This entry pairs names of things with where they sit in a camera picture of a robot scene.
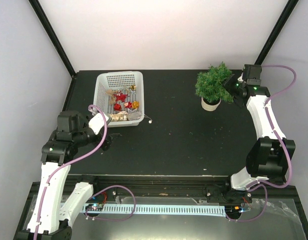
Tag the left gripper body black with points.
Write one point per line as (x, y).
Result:
(105, 144)

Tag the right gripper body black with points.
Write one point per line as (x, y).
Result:
(233, 89)

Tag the small green christmas tree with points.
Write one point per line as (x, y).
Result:
(209, 85)

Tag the white plastic perforated basket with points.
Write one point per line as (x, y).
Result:
(121, 81)

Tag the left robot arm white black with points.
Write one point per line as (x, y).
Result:
(75, 138)

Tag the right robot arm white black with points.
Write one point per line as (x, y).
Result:
(269, 160)

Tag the white tree pot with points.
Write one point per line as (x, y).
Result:
(209, 106)

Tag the wooden tree slice ornament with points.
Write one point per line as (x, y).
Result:
(119, 117)

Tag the red gift box ornament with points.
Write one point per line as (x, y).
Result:
(117, 107)

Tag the gold gift ornament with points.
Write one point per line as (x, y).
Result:
(135, 105)

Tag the red star ornament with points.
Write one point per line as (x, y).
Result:
(120, 96)

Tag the burlap bow ornament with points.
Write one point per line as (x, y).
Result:
(112, 99)

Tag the gold bell ornament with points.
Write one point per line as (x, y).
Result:
(132, 87)

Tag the light blue slotted cable duct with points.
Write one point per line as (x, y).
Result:
(153, 209)

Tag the black frame post right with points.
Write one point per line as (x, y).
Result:
(279, 25)

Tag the black frame post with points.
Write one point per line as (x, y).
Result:
(279, 25)
(40, 13)

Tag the black frame post left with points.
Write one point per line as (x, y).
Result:
(40, 13)

